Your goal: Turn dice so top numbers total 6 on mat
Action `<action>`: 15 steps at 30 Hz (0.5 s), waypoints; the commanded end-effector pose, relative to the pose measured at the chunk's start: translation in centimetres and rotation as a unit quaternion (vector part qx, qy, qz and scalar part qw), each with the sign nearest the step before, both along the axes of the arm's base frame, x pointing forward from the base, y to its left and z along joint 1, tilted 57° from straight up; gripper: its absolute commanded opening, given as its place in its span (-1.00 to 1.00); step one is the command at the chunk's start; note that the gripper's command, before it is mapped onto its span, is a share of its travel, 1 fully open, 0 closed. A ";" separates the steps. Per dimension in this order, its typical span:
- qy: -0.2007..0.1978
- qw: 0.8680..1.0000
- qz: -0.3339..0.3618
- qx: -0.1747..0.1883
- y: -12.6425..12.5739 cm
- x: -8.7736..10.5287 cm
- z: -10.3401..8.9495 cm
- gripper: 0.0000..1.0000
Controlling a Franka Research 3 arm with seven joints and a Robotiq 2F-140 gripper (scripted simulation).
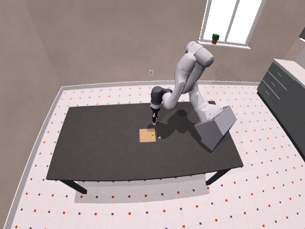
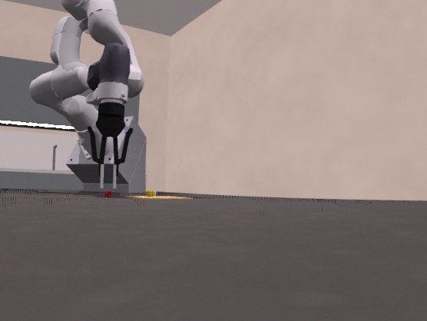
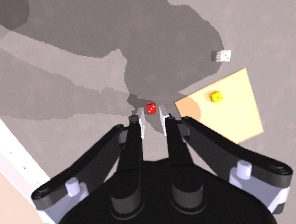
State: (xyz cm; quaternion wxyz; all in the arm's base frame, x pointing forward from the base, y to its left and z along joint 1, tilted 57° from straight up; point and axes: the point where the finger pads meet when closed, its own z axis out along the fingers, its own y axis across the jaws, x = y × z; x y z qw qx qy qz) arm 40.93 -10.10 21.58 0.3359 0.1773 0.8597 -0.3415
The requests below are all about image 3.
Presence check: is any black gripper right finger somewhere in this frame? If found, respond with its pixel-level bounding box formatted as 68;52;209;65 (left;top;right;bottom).
159;105;293;214

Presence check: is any tan mat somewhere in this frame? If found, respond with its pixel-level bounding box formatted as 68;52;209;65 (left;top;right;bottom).
175;68;263;143

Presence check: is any red die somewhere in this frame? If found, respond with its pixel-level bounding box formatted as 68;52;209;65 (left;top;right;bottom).
147;103;156;113

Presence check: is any white die with black pips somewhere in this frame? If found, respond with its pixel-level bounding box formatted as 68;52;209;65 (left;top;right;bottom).
216;51;231;62

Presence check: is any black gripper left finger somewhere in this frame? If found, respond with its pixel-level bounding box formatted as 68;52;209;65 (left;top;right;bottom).
31;107;145;224

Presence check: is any yellow die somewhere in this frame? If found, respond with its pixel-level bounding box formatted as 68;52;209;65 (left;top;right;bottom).
209;91;223;103

